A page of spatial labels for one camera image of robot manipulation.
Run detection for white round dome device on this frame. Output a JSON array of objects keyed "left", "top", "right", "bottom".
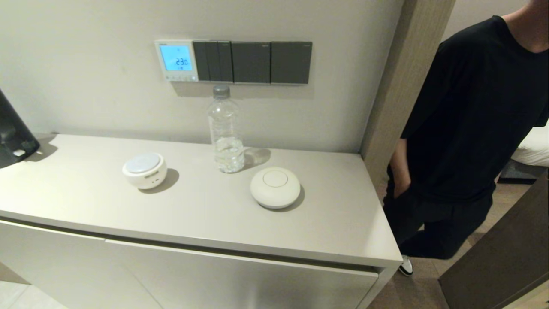
[{"left": 250, "top": 167, "right": 302, "bottom": 210}]

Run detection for dark brown wooden door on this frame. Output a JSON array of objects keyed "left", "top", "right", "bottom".
[{"left": 438, "top": 170, "right": 549, "bottom": 309}]

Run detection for white wall thermostat panel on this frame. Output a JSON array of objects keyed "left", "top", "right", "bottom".
[{"left": 154, "top": 40, "right": 199, "bottom": 82}]

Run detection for white bed duvet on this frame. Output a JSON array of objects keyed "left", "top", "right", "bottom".
[{"left": 510, "top": 124, "right": 549, "bottom": 167}]

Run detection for wooden door frame post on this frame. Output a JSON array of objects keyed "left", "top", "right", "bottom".
[{"left": 360, "top": 0, "right": 456, "bottom": 189}]

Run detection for dark grey bed base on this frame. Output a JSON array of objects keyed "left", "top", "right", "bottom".
[{"left": 498, "top": 160, "right": 549, "bottom": 184}]

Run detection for white round smart speaker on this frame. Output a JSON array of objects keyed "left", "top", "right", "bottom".
[{"left": 122, "top": 153, "right": 168, "bottom": 190}]

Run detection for person in black clothes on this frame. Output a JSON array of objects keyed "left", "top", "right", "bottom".
[{"left": 383, "top": 0, "right": 549, "bottom": 277}]

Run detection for grey cabinet door narrow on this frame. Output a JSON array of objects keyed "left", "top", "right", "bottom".
[{"left": 0, "top": 220, "right": 163, "bottom": 309}]

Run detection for person right bare forearm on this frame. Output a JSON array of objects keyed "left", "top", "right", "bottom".
[{"left": 394, "top": 138, "right": 413, "bottom": 199}]

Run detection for grey sideboard cabinet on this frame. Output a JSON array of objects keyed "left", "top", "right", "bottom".
[{"left": 0, "top": 133, "right": 404, "bottom": 309}]

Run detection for black glossy stand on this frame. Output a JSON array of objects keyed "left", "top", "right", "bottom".
[{"left": 0, "top": 88, "right": 40, "bottom": 169}]

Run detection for grey triple rocker switch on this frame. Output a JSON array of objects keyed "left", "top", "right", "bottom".
[{"left": 193, "top": 41, "right": 234, "bottom": 83}]

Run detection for clear plastic water bottle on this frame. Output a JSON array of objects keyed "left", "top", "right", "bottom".
[{"left": 208, "top": 85, "right": 245, "bottom": 174}]

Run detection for grey cabinet door wide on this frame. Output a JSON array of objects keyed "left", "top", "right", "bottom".
[{"left": 105, "top": 239, "right": 380, "bottom": 309}]

